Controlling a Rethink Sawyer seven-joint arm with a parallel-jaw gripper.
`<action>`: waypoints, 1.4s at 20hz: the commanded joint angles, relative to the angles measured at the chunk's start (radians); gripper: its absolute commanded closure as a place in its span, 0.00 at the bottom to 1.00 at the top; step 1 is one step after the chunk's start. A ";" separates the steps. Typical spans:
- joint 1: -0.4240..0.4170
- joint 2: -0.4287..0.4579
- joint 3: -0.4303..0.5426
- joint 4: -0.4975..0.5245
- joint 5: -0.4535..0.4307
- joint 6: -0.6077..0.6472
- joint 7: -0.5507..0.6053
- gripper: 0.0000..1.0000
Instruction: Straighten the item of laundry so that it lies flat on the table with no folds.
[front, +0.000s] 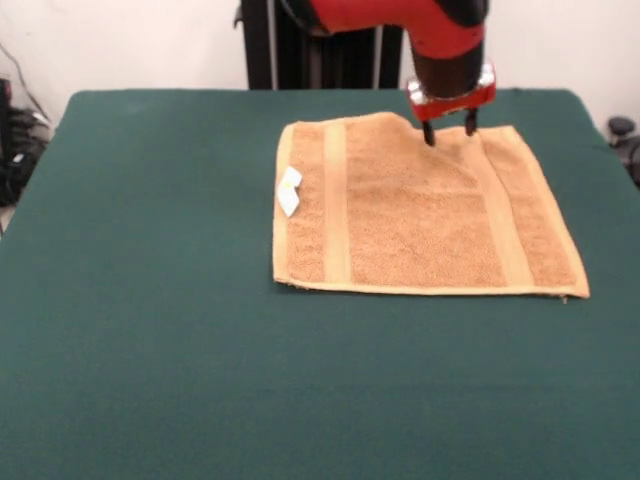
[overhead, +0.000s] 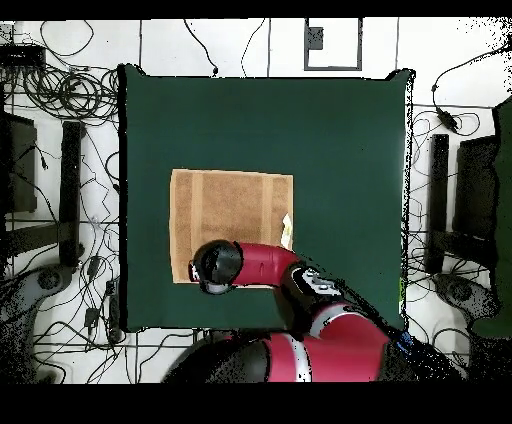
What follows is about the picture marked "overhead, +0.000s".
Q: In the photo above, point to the tan terry towel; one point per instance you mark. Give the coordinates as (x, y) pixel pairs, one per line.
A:
(228, 208)

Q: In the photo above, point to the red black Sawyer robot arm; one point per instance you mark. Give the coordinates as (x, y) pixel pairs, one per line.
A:
(264, 264)

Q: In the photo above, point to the black flat panel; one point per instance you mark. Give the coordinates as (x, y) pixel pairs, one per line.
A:
(476, 188)
(20, 168)

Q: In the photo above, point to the black upright bar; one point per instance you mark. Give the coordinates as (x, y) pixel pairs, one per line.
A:
(439, 180)
(71, 192)

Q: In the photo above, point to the dark green table cloth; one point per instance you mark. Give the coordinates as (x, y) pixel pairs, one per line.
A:
(180, 120)

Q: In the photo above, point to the dark grey stand base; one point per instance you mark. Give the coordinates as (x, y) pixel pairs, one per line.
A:
(460, 290)
(24, 296)

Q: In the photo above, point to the yellow green tag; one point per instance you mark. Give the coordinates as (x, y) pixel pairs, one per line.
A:
(402, 290)

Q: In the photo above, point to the black box device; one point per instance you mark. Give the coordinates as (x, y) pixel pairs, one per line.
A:
(22, 56)

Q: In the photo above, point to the dark green hanging cloth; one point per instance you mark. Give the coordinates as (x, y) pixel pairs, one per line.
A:
(504, 200)

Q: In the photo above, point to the grey square floor frame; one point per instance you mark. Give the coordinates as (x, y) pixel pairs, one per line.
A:
(314, 38)

